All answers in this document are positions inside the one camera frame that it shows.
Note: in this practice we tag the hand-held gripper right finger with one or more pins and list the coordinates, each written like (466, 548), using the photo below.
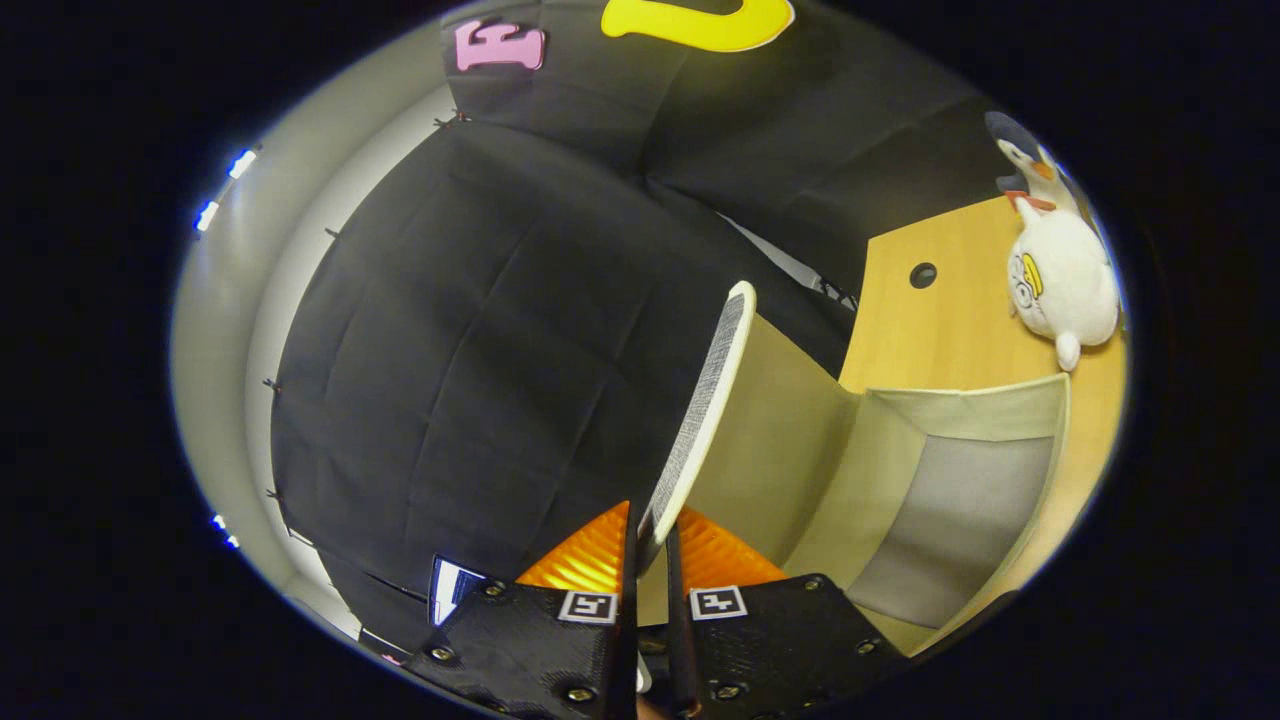
(760, 650)

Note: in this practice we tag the white round plush toy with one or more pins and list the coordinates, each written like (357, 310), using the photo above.
(1070, 285)

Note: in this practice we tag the blue lit screen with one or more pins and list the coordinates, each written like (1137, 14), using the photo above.
(448, 590)

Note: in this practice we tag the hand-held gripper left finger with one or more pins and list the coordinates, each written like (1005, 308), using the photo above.
(540, 650)

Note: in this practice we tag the beige fabric storage box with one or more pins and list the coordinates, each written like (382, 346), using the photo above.
(780, 440)

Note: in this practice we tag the penguin plush toy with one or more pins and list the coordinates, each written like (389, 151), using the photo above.
(1030, 160)

